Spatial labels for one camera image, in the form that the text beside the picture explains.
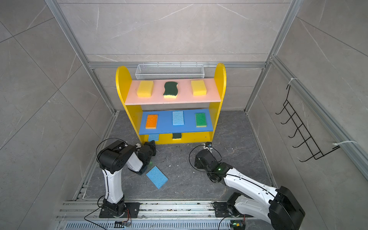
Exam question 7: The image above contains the blue sponge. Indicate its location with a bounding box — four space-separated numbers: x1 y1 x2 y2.
148 134 159 142
172 111 185 126
146 166 168 189

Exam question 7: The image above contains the orange sponge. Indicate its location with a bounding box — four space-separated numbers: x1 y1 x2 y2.
145 114 158 129

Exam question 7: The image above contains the dark green sponge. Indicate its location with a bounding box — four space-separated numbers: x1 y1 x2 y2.
172 133 182 140
163 81 178 99

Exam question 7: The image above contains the bright green sponge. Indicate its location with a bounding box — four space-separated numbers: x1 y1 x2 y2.
195 113 207 127

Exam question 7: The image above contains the yellow sponge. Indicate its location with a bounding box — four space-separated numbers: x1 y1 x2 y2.
191 80 207 96
137 80 154 98

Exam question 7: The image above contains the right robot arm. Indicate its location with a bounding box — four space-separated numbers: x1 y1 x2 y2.
193 148 305 230

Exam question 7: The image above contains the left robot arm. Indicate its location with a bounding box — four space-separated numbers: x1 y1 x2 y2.
96 138 156 205

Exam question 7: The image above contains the yellow shelf with coloured boards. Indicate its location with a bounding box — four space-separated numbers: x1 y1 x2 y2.
116 63 227 145

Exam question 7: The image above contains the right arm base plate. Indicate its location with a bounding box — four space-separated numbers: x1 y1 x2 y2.
212 202 240 218

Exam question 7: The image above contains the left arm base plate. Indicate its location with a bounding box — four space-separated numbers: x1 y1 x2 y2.
99 202 140 218

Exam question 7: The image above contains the white wire mesh basket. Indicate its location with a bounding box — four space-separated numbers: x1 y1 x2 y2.
135 64 205 80

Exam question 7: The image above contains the aluminium mounting rail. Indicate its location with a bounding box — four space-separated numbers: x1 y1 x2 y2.
56 200 297 230

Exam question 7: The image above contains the black wire hook rack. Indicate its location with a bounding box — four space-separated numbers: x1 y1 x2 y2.
275 85 341 163

